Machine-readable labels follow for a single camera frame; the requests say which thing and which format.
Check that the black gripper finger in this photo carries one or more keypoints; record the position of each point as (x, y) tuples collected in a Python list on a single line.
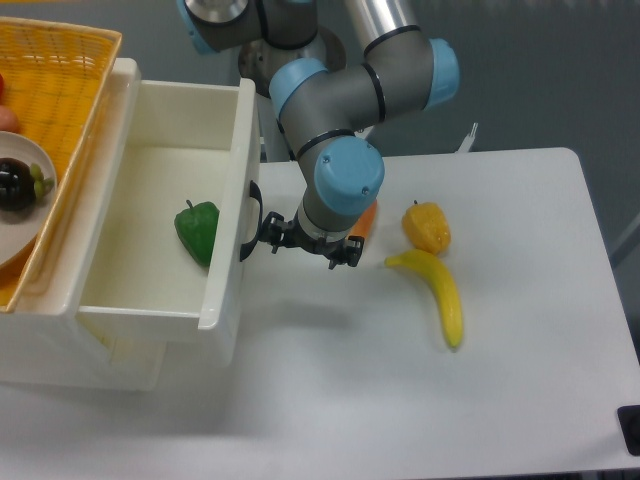
[(348, 252), (277, 232)]

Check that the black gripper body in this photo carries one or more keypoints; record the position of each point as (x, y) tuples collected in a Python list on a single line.
[(304, 234)]

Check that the white top drawer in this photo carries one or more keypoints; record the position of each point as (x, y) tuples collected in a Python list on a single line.
[(186, 144)]

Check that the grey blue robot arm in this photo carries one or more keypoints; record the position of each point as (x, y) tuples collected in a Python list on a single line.
[(320, 111)]

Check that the white drawer cabinet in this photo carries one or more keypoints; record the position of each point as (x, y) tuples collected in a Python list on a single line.
[(43, 341)]

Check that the orange toy bread wedge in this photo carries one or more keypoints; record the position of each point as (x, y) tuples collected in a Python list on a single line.
[(364, 224)]

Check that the green toy bell pepper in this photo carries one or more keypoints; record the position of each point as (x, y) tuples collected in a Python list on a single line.
[(196, 228)]

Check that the yellow toy bell pepper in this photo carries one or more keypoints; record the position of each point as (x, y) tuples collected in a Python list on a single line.
[(426, 227)]

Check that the yellow toy banana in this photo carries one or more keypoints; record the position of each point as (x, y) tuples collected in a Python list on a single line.
[(443, 287)]

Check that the white plate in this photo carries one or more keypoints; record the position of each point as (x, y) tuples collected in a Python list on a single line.
[(19, 229)]

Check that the dark purple toy mangosteen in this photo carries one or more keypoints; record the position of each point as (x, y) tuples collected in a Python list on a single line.
[(22, 185)]

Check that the yellow woven basket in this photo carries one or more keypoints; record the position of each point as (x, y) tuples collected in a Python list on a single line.
[(55, 76)]

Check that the red toy fruit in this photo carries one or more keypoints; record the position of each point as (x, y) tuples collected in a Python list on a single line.
[(9, 121)]

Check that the black round object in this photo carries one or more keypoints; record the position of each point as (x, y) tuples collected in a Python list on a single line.
[(629, 420)]

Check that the white table bracket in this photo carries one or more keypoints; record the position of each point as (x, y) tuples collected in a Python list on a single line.
[(468, 141)]

